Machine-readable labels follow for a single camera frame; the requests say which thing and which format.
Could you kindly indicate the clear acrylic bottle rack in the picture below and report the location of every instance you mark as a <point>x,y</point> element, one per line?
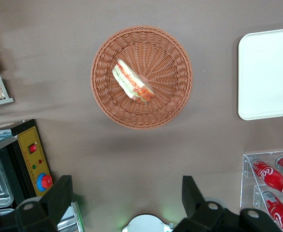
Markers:
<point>249,193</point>

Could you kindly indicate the round brown wicker basket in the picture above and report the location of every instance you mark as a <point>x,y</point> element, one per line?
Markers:
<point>165,72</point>

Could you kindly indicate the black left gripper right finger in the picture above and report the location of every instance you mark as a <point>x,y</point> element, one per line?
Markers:
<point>204,217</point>

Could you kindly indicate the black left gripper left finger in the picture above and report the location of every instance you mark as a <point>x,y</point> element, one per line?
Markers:
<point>52,203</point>

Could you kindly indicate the black food warmer yellow panel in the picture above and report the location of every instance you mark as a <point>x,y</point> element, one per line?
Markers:
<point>30,142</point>

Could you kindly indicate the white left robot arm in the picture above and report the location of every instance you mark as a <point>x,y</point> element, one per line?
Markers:
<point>146,223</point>

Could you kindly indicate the cream plastic serving tray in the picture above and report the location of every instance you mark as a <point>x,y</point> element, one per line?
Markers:
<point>267,75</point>

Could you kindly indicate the triangle sandwich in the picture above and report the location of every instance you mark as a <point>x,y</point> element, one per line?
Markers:
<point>131,81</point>

